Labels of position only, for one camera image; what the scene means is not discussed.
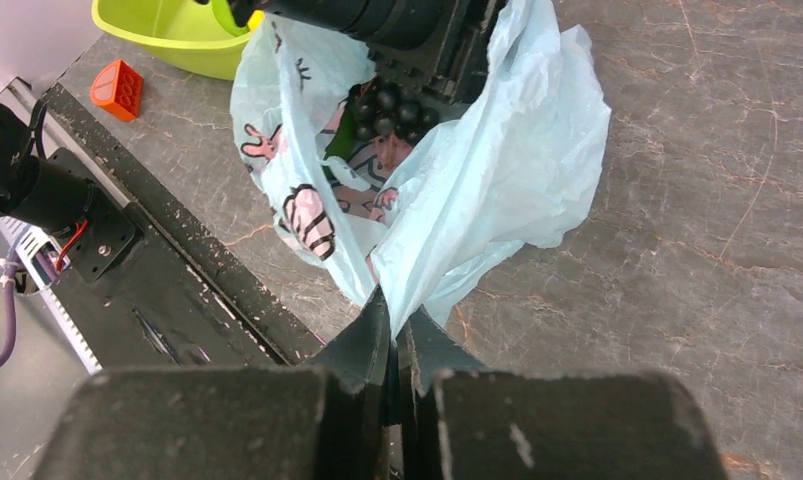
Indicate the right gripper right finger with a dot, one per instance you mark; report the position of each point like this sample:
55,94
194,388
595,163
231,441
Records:
424,349

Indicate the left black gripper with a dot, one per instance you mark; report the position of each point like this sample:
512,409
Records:
434,47

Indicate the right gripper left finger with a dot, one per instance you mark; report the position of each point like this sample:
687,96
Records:
353,439

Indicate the light blue cartoon plastic bag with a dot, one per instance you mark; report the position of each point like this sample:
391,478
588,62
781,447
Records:
519,166

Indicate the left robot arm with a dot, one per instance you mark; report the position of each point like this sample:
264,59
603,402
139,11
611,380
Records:
3,172

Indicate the dark fake fruit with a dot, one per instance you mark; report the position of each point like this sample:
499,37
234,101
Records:
380,109

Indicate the green plastic basin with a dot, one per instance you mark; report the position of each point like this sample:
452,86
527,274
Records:
188,35

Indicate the orange half round toy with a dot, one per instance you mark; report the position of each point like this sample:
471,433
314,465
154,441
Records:
117,89

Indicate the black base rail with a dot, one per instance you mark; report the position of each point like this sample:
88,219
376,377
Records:
148,284

